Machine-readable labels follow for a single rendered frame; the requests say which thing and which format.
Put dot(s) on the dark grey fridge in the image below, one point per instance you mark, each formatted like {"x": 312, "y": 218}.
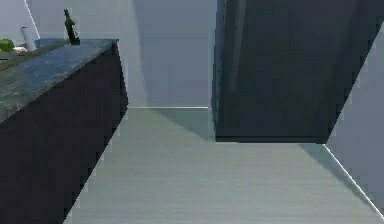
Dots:
{"x": 280, "y": 73}

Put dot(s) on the dark kitchen counter cabinet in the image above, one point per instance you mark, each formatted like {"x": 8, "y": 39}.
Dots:
{"x": 50, "y": 133}

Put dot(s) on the white paper towel roll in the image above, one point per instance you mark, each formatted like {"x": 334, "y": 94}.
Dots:
{"x": 28, "y": 38}

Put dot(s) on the green apple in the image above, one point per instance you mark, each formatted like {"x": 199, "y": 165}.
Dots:
{"x": 6, "y": 45}

